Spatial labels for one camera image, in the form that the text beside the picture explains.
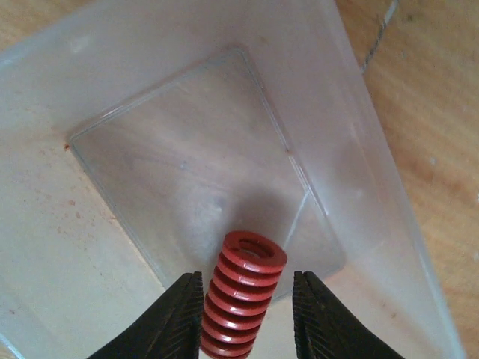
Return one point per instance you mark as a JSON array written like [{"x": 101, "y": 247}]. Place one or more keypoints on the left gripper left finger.
[{"x": 169, "y": 328}]

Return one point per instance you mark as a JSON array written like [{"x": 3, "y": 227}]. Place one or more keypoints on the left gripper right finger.
[{"x": 325, "y": 328}]

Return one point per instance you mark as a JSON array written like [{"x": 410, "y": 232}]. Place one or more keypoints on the translucent plastic spring bin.
[{"x": 136, "y": 134}]

